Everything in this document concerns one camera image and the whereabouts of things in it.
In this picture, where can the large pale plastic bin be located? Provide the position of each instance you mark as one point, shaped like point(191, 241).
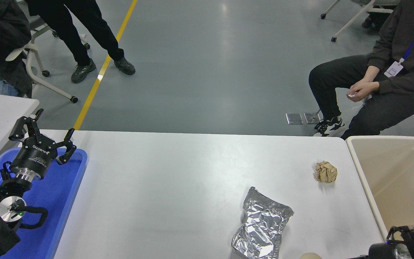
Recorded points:
point(401, 172)

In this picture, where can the silver foil tray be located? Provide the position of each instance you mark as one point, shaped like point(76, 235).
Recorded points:
point(262, 225)

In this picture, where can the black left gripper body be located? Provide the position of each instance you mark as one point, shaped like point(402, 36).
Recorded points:
point(34, 158)

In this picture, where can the person's right forearm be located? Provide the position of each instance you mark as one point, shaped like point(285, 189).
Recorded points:
point(372, 73)

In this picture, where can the grey seat office chair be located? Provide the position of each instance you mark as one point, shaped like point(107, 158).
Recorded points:
point(38, 30)

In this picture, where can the pale paper cup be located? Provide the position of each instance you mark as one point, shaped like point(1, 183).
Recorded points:
point(310, 256)

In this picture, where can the metal floor outlet plate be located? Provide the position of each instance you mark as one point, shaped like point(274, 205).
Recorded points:
point(311, 118)
point(294, 118)

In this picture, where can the tan paper ball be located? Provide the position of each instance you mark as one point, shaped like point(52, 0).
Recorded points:
point(325, 172)

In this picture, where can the white wheeled chair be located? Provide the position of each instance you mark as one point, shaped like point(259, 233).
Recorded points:
point(350, 22)

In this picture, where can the person's left hand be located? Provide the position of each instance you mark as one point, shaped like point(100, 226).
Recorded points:
point(363, 92)

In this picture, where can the white office chair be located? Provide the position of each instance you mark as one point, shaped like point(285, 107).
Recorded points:
point(31, 68)

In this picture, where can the person's right hand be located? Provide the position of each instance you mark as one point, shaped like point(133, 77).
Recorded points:
point(361, 83)

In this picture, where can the blue plastic tray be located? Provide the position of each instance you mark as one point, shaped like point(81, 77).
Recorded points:
point(59, 190)

